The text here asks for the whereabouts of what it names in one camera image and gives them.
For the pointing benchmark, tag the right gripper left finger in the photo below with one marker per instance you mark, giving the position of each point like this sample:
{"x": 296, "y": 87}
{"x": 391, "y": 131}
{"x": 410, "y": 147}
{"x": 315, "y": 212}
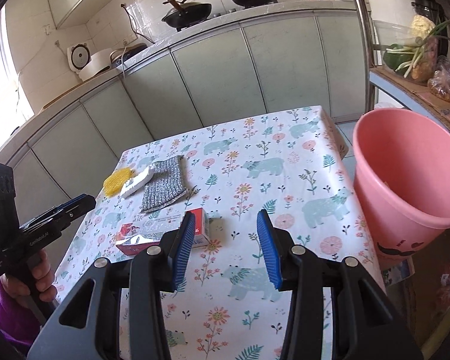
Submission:
{"x": 86, "y": 323}

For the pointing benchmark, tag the induction cooker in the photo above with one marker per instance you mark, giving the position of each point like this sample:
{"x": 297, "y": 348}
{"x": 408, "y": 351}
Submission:
{"x": 123, "y": 54}

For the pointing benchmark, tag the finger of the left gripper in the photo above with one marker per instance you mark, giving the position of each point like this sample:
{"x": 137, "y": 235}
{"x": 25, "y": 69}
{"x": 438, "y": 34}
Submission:
{"x": 77, "y": 206}
{"x": 60, "y": 217}

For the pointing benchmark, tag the red white carton box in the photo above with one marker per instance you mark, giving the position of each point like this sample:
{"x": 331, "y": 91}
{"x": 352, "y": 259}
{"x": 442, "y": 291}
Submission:
{"x": 137, "y": 236}

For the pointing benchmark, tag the flat yellow foam net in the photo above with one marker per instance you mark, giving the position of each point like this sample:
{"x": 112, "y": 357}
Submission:
{"x": 113, "y": 184}

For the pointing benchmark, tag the black wok with lid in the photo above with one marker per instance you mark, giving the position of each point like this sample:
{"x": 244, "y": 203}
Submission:
{"x": 185, "y": 14}

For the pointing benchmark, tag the bag of brown food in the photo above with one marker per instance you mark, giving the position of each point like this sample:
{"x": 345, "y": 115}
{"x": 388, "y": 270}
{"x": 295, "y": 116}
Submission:
{"x": 439, "y": 84}

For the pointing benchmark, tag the cauliflower head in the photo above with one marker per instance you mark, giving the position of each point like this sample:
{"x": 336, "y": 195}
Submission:
{"x": 420, "y": 27}

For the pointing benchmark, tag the silver mesh scouring cloth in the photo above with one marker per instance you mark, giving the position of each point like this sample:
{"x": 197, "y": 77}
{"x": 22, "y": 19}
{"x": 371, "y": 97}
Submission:
{"x": 166, "y": 186}

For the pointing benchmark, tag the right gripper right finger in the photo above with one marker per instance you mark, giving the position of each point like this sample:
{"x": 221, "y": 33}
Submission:
{"x": 364, "y": 323}

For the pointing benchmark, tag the person's left hand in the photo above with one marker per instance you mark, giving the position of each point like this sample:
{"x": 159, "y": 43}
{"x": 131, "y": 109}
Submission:
{"x": 43, "y": 280}

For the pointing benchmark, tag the white rice cooker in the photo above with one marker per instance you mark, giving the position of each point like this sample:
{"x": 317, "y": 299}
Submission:
{"x": 86, "y": 64}

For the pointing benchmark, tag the black blender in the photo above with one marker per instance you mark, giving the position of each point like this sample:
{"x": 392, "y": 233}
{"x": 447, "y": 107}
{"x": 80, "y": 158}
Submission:
{"x": 430, "y": 9}

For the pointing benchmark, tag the floral bear tablecloth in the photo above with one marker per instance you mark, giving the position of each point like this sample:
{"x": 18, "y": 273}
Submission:
{"x": 290, "y": 164}

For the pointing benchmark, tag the kitchen counter cabinets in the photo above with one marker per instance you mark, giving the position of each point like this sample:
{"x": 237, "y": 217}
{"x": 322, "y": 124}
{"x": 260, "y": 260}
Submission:
{"x": 280, "y": 57}

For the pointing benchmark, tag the pink plastic bucket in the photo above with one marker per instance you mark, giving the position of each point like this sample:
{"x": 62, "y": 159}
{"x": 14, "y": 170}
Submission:
{"x": 402, "y": 180}

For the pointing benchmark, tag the purple sleeve forearm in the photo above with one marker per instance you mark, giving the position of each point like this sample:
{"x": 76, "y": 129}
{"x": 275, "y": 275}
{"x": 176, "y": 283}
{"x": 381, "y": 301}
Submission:
{"x": 17, "y": 323}

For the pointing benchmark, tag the green onions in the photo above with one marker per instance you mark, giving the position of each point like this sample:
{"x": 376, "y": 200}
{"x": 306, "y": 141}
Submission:
{"x": 411, "y": 58}

